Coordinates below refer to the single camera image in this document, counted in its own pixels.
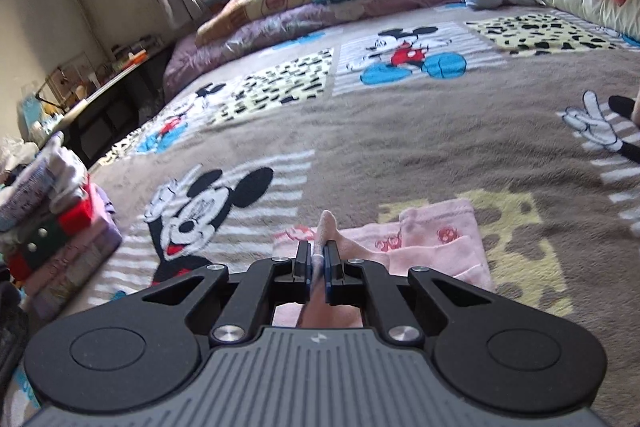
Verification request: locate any clear acrylic organizer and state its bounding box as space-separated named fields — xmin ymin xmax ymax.
xmin=35 ymin=52 xmax=97 ymax=108

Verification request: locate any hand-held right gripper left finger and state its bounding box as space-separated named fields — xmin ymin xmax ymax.
xmin=141 ymin=241 xmax=315 ymax=344

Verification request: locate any pink printed garment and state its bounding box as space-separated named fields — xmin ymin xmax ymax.
xmin=272 ymin=198 xmax=496 ymax=329

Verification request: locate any cartoon printed blanket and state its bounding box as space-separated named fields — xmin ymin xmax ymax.
xmin=30 ymin=3 xmax=640 ymax=408

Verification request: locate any dark desk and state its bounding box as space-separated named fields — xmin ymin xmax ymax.
xmin=37 ymin=42 xmax=177 ymax=160

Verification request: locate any yellow printed pillow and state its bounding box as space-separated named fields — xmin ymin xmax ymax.
xmin=195 ymin=0 xmax=319 ymax=48

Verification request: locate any purple quilt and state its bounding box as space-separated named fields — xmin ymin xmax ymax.
xmin=163 ymin=0 xmax=501 ymax=100

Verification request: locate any stack of folded clothes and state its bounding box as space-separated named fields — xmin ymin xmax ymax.
xmin=0 ymin=132 xmax=124 ymax=324

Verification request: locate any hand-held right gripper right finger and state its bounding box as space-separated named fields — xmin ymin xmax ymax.
xmin=323 ymin=241 xmax=496 ymax=346

